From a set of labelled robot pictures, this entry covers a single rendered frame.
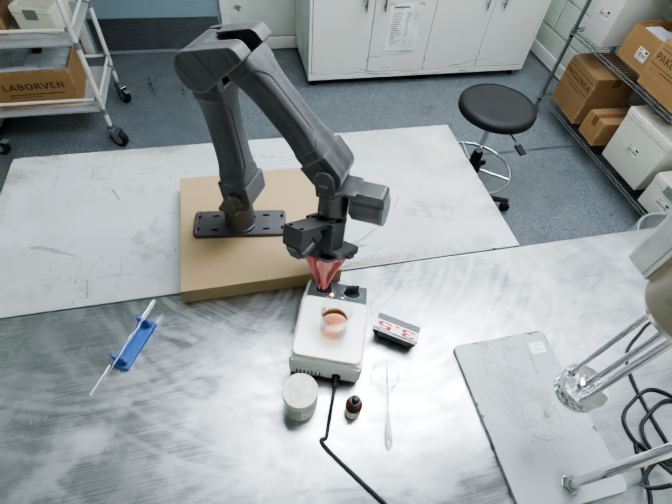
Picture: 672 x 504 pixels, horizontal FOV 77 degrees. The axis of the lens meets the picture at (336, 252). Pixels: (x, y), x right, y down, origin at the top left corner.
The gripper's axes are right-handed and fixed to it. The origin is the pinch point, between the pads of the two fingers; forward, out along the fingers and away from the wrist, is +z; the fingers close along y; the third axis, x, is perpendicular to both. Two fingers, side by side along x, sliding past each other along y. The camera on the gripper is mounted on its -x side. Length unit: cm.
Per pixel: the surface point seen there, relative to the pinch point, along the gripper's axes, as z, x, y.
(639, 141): -26, 223, 32
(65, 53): -29, 48, -225
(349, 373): 9.4, -7.6, 13.9
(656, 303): -21, -7, 49
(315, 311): 1.7, -6.8, 4.1
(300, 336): 4.4, -11.6, 5.2
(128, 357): 14.0, -29.5, -20.0
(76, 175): -7, -15, -69
